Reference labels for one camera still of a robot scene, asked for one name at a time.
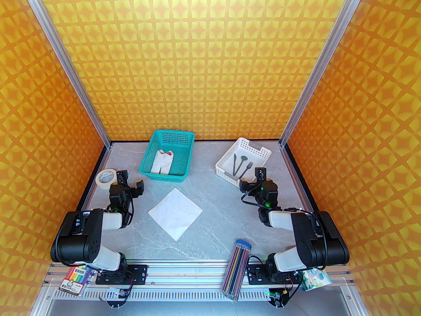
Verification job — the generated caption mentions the white slotted cable duct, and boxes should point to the white slotted cable duct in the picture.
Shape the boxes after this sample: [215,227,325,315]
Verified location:
[53,288,351,301]

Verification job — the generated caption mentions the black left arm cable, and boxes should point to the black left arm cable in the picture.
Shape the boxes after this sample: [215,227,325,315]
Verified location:
[123,190,136,225]

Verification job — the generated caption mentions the white paper napkin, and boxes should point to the white paper napkin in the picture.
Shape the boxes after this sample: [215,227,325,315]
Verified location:
[147,189,203,241]

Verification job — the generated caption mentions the white box of coloured markers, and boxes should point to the white box of coloured markers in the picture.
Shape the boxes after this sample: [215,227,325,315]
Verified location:
[59,267,93,297]

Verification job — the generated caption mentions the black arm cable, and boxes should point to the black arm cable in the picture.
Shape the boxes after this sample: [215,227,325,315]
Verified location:
[123,190,136,225]
[241,190,275,210]

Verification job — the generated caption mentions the clear case of coloured pencils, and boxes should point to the clear case of coloured pencils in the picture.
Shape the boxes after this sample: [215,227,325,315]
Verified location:
[221,239,252,301]

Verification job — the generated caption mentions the aluminium frame post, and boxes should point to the aluminium frame post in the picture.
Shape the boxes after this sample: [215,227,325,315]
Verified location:
[279,0,371,147]
[16,0,111,148]

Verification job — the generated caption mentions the folded white napkin bundle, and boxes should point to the folded white napkin bundle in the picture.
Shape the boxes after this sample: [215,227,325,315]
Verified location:
[160,149,173,174]
[151,150,165,174]

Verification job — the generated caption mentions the cream masking tape roll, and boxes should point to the cream masking tape roll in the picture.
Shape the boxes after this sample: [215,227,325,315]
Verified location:
[96,169,116,190]

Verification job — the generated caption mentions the white plastic basket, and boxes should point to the white plastic basket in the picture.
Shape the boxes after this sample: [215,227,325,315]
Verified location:
[215,137,272,188]

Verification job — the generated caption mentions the aluminium mounting rail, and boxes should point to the aluminium mounting rail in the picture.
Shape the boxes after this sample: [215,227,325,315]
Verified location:
[46,259,354,289]

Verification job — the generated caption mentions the green plastic spoon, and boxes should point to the green plastic spoon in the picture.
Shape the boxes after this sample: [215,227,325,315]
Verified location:
[236,156,249,177]

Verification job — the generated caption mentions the patterned tissue pack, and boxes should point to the patterned tissue pack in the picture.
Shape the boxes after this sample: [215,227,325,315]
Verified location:
[301,268,332,291]

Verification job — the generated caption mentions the teal plastic mesh basket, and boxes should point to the teal plastic mesh basket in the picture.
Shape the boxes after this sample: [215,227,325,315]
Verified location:
[138,129,196,181]

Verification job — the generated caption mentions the small electronics board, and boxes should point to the small electronics board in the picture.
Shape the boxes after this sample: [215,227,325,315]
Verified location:
[105,288,131,309]
[267,288,292,309]

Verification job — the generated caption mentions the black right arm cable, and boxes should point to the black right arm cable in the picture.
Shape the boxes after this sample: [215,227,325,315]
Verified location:
[241,190,275,210]

